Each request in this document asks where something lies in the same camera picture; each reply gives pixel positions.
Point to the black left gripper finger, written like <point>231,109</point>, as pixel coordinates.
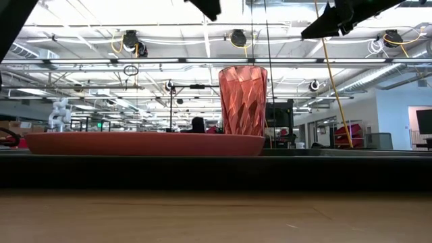
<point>207,8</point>

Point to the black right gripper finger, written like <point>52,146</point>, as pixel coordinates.
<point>347,27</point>
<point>324,27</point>

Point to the orange faceted plastic cup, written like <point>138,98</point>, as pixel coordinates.
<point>243,101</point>

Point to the orange plastic plate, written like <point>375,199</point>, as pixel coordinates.
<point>145,144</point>

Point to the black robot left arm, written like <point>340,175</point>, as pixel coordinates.
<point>11,20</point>

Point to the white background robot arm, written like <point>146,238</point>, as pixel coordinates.
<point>60,114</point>

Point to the black plastic tray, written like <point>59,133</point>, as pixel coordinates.
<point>216,172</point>

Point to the black background monitor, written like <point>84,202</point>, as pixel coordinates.
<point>281,116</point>

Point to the person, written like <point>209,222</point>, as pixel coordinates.
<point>198,124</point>

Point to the gray cabinet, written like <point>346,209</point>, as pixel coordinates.
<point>379,141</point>

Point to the cardboard box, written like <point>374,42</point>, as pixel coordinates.
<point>33,128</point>

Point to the red box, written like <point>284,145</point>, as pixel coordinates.
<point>22,143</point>

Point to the silver ventilation duct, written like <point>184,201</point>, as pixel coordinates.
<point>381,77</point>

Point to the black background rig frame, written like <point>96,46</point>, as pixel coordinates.
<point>197,86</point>

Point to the black wall monitor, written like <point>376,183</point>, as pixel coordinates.
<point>424,121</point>

